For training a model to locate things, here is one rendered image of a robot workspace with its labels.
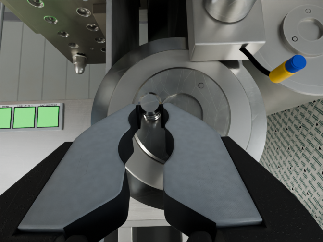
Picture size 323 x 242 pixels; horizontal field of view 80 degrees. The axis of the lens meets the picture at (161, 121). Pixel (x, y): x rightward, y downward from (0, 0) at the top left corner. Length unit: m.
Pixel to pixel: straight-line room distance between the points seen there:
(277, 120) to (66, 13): 0.41
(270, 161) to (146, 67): 0.30
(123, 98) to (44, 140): 0.43
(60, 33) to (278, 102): 0.43
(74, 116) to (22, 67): 1.65
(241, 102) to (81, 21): 0.35
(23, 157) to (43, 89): 1.45
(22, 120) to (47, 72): 1.47
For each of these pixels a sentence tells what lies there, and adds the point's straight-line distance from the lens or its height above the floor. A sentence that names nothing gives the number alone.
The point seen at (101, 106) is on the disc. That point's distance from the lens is 0.17.
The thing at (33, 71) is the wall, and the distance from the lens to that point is 2.11.
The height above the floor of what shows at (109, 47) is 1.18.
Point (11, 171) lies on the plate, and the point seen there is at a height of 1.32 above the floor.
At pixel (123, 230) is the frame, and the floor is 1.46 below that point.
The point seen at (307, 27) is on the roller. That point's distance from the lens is 0.23.
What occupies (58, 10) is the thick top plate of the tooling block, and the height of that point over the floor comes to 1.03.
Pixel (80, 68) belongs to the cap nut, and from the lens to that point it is 0.56.
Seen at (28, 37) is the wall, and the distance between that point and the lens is 2.27.
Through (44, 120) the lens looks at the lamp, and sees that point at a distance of 0.57.
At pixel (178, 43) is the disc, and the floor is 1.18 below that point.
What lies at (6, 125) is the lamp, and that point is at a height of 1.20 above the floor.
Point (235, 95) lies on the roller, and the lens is 0.17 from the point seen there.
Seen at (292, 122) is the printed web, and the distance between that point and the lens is 0.34.
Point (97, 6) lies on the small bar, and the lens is 0.39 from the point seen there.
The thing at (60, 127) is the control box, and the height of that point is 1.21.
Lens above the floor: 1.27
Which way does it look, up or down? 8 degrees down
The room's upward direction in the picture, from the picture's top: 178 degrees clockwise
